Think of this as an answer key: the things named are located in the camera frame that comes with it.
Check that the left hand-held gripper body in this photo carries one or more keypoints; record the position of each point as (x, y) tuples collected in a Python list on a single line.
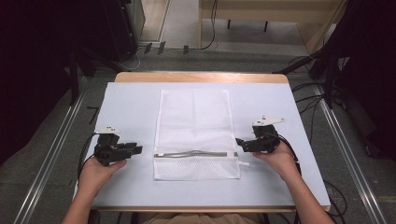
[(107, 149)]

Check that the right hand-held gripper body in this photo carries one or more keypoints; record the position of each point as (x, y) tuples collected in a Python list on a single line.
[(264, 137)]

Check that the white mesh laundry bag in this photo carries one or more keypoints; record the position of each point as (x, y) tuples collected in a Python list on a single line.
[(194, 124)]

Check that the person's right hand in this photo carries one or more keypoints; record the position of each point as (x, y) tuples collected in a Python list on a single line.
[(278, 158)]

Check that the person's left hand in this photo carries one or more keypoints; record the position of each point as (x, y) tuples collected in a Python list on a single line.
[(96, 177)]

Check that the pale blue table mat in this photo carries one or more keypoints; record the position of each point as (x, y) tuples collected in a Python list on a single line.
[(130, 105)]

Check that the wooden table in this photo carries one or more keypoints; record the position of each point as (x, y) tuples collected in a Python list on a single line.
[(199, 77)]

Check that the black metal stand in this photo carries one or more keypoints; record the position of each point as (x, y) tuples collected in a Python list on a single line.
[(323, 68), (74, 77)]

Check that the person's beige clothing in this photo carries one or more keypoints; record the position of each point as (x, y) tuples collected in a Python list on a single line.
[(202, 219)]

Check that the dark curtain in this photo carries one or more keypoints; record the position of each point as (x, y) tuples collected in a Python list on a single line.
[(31, 62), (370, 62)]

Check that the black equipment cabinet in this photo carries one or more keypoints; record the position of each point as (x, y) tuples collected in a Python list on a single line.
[(121, 25)]

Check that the light wooden bench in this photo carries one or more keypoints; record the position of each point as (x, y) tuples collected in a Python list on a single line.
[(264, 12)]

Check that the metal floor rail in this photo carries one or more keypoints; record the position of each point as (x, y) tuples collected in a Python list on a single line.
[(46, 161), (348, 155)]

